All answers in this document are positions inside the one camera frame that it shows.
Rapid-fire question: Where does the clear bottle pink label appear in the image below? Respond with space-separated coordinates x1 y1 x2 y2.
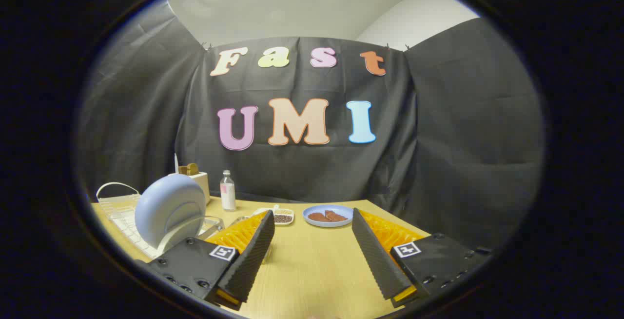
220 170 236 211

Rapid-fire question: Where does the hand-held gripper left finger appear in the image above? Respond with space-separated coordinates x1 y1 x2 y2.
146 210 275 311

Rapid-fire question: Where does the cream toaster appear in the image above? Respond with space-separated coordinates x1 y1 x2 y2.
178 163 211 205

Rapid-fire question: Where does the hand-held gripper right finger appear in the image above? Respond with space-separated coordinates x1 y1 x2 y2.
351 208 493 308

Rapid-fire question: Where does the large light blue plate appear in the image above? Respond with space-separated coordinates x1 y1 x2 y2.
135 174 207 249

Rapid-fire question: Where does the small blue plate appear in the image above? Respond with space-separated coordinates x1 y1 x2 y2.
303 205 354 227

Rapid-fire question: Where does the black backdrop cloth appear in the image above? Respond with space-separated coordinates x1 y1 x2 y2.
76 0 544 251

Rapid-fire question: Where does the white divided bean tray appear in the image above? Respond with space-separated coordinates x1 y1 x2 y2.
253 205 295 226

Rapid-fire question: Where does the white wire dish rack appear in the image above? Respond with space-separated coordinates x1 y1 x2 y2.
96 182 226 259

